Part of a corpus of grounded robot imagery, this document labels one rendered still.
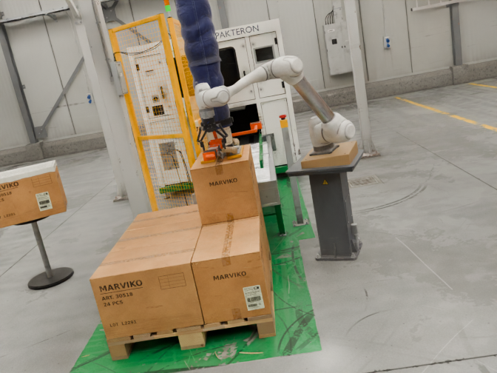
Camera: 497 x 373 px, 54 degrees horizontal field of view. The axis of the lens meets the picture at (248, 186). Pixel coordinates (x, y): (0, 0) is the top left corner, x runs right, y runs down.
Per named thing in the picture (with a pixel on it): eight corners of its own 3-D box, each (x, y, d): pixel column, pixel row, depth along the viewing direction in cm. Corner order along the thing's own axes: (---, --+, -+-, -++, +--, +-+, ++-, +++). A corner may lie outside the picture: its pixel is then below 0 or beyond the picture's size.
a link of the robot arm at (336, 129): (341, 130, 360) (363, 130, 342) (330, 147, 355) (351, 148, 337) (278, 52, 323) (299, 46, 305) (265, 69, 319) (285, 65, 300)
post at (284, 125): (296, 222, 470) (279, 119, 445) (303, 221, 470) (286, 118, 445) (296, 225, 464) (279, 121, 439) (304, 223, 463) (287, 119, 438)
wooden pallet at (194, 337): (153, 274, 412) (149, 259, 408) (271, 255, 405) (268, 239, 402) (112, 360, 296) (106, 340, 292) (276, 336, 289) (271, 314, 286)
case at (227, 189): (210, 200, 397) (200, 152, 387) (259, 192, 394) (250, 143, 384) (202, 226, 339) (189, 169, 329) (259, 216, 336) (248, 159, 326)
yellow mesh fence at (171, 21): (216, 190, 646) (181, 24, 593) (223, 189, 645) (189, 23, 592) (207, 219, 533) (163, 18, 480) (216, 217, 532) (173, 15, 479)
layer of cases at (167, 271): (149, 259, 408) (137, 214, 398) (268, 239, 402) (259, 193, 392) (106, 340, 293) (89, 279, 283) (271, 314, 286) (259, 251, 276)
